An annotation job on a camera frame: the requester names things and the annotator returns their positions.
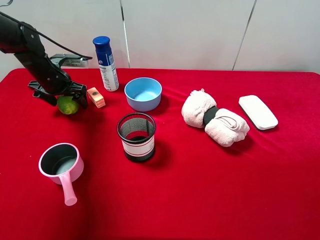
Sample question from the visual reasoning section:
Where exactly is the black mesh pen cup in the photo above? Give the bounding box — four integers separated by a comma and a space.
117, 112, 156, 163

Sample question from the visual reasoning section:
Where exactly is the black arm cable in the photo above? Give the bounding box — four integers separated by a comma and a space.
0, 11, 93, 61

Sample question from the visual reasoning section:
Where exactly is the light blue bowl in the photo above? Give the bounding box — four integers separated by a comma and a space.
124, 77, 163, 112

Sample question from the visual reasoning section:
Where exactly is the green lime fruit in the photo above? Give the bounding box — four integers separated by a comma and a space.
57, 96, 79, 115

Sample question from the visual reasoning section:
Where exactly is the blue white spray can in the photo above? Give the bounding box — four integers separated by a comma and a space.
92, 36, 119, 92

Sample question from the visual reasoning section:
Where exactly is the orange layered cake block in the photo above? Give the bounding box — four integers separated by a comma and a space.
87, 87, 106, 108

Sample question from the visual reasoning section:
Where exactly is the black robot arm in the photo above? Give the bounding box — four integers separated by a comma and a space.
0, 12, 92, 109

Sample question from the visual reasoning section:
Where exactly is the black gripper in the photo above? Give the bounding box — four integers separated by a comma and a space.
28, 65, 88, 109

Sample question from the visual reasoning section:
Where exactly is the white whiteboard eraser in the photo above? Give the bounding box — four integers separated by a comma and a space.
238, 95, 278, 131

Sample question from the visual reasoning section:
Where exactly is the pink saucepan with handle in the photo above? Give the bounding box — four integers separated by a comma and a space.
38, 142, 84, 206

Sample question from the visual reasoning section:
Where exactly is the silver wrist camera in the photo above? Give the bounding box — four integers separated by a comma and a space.
49, 53, 89, 68

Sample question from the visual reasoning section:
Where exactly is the rolled beige towel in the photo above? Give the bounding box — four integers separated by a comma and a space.
181, 89, 250, 147

